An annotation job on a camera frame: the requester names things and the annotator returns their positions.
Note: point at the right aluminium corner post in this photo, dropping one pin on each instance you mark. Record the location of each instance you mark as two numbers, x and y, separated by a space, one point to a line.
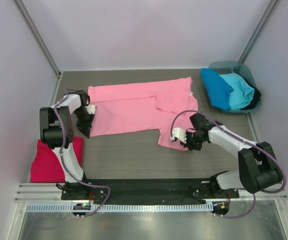
263 21

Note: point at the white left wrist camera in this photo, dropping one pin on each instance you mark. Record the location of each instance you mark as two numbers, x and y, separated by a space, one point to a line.
91 109

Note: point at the aluminium corner post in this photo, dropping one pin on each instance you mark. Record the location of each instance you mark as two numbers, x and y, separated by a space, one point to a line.
35 32
263 21

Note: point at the magenta folded t shirt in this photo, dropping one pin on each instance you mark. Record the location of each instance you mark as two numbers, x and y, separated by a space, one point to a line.
46 167

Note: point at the cyan t shirt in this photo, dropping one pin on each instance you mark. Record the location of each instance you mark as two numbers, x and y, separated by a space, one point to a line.
242 93

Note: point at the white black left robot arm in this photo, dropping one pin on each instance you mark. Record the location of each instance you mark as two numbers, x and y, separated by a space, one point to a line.
57 132

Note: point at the black t shirt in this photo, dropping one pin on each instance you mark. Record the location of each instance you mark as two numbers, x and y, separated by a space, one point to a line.
256 97

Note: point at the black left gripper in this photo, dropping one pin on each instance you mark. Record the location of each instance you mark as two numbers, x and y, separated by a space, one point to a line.
84 124

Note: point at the slotted white cable duct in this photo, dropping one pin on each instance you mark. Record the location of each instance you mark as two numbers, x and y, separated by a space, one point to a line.
67 207

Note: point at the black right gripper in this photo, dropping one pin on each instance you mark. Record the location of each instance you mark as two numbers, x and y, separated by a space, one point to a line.
190 139

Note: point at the left aluminium corner post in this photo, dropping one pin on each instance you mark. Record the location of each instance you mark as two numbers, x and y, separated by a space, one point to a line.
35 32

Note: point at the blue t shirt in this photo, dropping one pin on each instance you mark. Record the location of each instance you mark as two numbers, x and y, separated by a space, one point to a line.
218 90

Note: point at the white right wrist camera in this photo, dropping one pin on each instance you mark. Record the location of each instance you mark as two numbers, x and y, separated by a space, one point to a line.
178 133

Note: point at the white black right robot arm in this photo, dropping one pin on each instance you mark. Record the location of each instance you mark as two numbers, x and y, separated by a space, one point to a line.
258 168

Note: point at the light pink t shirt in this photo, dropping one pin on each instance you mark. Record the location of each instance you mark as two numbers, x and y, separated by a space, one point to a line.
134 107

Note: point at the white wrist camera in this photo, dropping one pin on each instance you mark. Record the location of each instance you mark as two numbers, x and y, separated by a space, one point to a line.
178 133
91 109

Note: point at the aluminium frame rail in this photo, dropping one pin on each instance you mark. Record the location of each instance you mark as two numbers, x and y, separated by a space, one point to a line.
48 192

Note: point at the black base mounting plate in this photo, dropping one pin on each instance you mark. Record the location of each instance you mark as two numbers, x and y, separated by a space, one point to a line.
199 188

